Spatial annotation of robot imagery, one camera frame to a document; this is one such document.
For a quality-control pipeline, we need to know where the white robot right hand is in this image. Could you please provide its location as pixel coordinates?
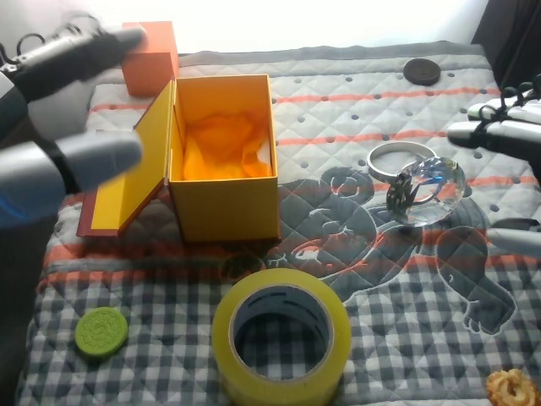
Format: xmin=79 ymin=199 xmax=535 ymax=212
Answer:
xmin=446 ymin=74 xmax=541 ymax=257

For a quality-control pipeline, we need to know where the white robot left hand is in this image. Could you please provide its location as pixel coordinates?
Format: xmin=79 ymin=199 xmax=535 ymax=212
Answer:
xmin=0 ymin=14 xmax=147 ymax=230

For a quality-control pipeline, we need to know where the clear ring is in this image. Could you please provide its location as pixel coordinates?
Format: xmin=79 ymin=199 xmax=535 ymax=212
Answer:
xmin=366 ymin=142 xmax=468 ymax=228

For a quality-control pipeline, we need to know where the yellow box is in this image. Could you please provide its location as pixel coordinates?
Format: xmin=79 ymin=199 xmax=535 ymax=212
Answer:
xmin=75 ymin=74 xmax=282 ymax=244

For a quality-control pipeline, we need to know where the orange cube block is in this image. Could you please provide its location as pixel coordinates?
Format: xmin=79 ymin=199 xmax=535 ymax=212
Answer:
xmin=121 ymin=21 xmax=180 ymax=97

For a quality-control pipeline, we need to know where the dark curtain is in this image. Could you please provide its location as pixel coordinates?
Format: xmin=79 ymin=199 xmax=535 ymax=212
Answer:
xmin=470 ymin=0 xmax=541 ymax=91

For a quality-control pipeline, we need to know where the brown sandwich cookie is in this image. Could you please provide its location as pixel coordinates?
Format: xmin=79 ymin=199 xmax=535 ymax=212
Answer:
xmin=402 ymin=58 xmax=441 ymax=87

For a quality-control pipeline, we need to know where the orange tissue paper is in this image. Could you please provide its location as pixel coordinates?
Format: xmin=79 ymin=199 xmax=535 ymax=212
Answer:
xmin=182 ymin=108 xmax=274 ymax=181

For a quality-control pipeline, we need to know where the grey quilt with bear print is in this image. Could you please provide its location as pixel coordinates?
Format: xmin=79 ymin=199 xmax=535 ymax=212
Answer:
xmin=16 ymin=41 xmax=541 ymax=406

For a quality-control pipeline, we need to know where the green sandwich cookie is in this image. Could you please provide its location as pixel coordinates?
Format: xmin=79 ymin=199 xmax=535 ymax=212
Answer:
xmin=74 ymin=307 xmax=131 ymax=363

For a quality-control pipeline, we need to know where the yellow tape roll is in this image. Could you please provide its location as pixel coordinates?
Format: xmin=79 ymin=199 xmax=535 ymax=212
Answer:
xmin=210 ymin=267 xmax=352 ymax=406

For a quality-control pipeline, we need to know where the golden ring biscuit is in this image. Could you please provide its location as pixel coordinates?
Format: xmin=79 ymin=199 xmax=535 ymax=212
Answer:
xmin=485 ymin=368 xmax=534 ymax=406

